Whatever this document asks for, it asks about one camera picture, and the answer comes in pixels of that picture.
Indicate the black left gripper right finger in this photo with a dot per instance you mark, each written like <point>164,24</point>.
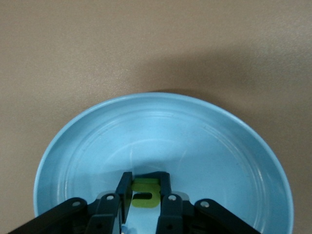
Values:
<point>173,214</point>

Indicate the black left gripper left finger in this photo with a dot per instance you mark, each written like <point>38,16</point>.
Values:
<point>107,214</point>

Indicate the green lowercase letter n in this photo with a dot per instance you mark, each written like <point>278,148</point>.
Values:
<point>146,185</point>

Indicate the blue plate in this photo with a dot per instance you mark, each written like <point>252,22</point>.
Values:
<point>195,146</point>

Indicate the brown table mat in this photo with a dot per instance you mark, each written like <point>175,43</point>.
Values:
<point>73,48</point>

